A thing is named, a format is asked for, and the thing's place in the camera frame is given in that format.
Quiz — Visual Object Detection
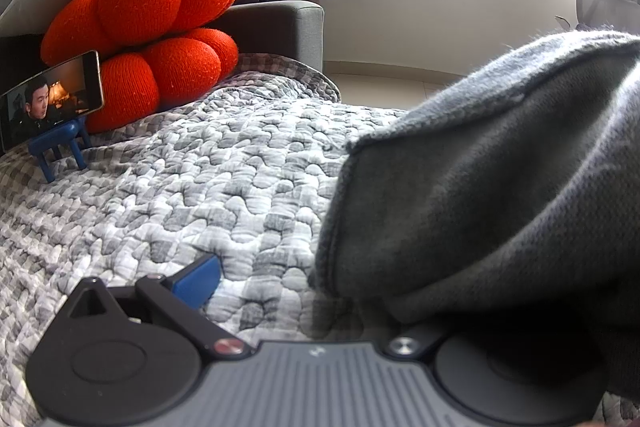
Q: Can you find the blue phone stand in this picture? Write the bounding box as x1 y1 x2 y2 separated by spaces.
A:
28 119 91 184

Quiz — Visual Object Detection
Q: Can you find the smartphone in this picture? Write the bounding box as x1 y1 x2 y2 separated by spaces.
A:
0 50 105 152

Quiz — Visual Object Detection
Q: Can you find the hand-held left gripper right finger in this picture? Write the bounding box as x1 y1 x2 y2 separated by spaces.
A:
382 324 447 361

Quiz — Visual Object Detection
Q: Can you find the grey knit sweater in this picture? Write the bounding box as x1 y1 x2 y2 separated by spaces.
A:
309 29 640 423

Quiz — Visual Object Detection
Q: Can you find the orange knot cushion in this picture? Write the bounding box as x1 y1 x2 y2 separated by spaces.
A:
40 0 241 132

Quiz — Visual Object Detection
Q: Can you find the grey office chair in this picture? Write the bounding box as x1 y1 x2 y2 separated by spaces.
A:
575 0 640 32

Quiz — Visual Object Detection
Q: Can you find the grey checked quilt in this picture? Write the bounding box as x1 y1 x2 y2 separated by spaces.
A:
0 53 416 427

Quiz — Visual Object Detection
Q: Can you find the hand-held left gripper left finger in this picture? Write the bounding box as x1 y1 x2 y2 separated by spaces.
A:
65 254 253 361

